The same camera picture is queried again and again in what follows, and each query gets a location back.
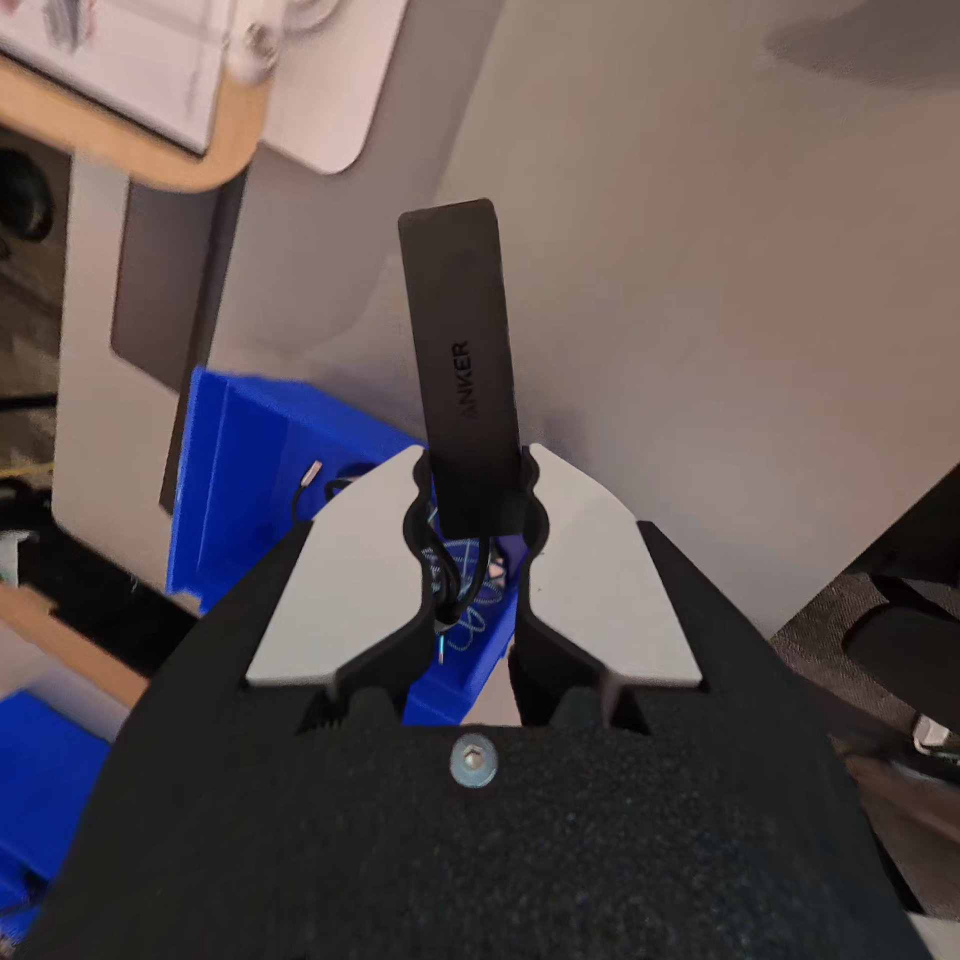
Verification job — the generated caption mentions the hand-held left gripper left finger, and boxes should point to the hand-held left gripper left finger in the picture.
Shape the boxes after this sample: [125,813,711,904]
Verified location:
[246,444,451,723]

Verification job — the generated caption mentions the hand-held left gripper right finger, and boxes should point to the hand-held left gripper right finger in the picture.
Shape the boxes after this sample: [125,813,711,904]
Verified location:
[508,442,711,727]

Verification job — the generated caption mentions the blue plastic bin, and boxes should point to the blue plastic bin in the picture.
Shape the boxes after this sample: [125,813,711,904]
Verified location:
[166,366,520,727]
[0,690,114,942]

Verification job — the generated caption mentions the black usb hub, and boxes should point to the black usb hub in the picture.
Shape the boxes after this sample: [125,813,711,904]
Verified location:
[397,197,526,535]

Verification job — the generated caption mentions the wooden edged table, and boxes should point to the wooden edged table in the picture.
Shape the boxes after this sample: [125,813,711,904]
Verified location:
[0,583,151,708]

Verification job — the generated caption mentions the black office chair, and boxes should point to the black office chair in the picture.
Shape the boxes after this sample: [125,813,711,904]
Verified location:
[840,573,960,759]

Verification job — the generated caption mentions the black cable silver plug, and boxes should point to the black cable silver plug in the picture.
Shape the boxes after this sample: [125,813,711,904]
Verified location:
[291,459,325,522]

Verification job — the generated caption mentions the thin coiled wire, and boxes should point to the thin coiled wire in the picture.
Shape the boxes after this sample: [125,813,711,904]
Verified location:
[420,540,519,661]

